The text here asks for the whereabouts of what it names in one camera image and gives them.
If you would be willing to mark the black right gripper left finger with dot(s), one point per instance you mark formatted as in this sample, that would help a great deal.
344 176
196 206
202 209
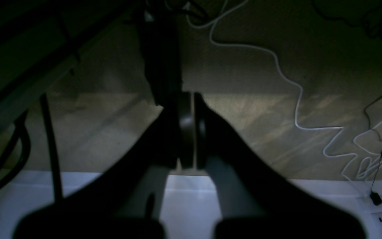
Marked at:
125 201

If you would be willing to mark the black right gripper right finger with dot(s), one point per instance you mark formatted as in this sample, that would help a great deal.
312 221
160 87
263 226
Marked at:
255 201

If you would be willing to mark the black table leg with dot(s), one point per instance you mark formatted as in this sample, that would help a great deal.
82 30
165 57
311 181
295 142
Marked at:
52 148

